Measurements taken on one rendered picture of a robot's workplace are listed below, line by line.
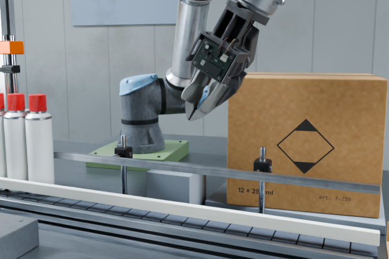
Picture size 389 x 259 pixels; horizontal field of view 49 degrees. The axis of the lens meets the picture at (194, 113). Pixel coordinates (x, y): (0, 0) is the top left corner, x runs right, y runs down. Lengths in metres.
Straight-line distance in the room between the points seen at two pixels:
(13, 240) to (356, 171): 0.63
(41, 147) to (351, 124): 0.61
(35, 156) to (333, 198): 0.60
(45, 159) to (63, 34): 2.89
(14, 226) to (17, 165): 0.19
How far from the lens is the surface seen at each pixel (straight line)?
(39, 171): 0.91
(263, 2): 0.64
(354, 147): 0.87
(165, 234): 0.75
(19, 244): 0.79
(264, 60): 3.17
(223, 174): 0.76
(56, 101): 3.83
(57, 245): 0.82
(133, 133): 1.28
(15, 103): 0.93
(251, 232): 0.72
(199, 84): 0.71
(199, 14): 1.15
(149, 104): 1.27
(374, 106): 0.86
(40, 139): 0.90
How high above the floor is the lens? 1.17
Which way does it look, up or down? 8 degrees down
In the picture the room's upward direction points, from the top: straight up
